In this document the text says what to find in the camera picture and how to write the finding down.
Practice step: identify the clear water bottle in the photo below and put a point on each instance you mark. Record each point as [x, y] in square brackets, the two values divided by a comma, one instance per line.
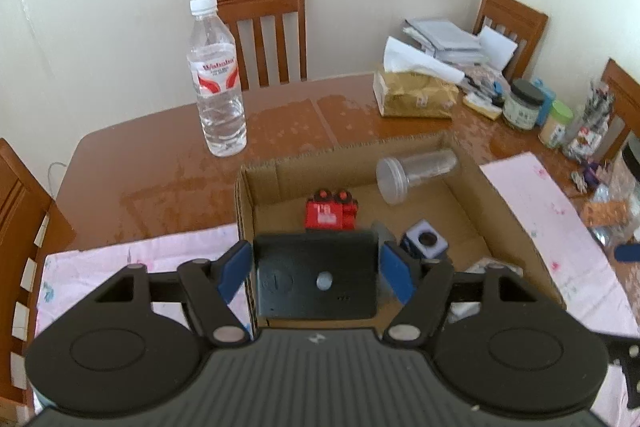
[220, 117]

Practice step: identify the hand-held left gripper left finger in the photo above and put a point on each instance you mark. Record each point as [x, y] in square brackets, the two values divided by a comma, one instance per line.
[235, 272]

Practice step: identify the clear cup of pens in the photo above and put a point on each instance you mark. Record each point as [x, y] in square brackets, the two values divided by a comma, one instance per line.
[585, 142]

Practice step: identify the blue container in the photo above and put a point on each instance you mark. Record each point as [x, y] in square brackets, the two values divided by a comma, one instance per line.
[547, 99]

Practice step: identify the black rectangular device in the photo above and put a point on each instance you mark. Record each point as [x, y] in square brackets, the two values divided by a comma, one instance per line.
[300, 267]

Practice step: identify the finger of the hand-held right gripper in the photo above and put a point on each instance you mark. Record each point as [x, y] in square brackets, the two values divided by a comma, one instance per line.
[630, 357]
[629, 252]

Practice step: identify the white plastic object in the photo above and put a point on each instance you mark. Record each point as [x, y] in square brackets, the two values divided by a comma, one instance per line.
[477, 266]

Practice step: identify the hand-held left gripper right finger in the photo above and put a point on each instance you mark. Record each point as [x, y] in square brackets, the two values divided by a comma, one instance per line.
[397, 274]

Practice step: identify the clear plastic bag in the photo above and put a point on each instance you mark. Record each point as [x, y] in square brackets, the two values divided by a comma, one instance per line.
[605, 217]

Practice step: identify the glass jar with black lid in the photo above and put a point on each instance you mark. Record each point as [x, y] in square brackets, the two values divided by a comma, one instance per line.
[520, 112]

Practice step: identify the blue and white cube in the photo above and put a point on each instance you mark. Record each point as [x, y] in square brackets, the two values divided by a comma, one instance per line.
[436, 250]

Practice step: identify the stack of papers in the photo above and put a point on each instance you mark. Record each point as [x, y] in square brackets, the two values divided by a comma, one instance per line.
[445, 37]

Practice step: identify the pink floral cloth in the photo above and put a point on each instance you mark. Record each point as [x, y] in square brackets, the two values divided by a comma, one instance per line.
[125, 267]

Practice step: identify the jar with green lid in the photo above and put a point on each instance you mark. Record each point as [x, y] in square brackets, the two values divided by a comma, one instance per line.
[555, 132]

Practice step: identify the yellow notepad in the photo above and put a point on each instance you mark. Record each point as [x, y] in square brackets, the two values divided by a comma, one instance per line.
[480, 106]

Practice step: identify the cardboard box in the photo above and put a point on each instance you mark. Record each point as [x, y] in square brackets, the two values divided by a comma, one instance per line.
[465, 207]

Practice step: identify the bundle of dark pens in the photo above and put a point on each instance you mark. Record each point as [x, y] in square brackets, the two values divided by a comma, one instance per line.
[482, 84]

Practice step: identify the clear plastic jar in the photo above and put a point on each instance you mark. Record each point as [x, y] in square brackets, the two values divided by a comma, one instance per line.
[425, 167]

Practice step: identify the red toy block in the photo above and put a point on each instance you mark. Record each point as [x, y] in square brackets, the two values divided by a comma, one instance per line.
[325, 214]

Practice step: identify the gold tissue pack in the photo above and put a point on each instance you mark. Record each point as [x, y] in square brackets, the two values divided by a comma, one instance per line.
[415, 97]

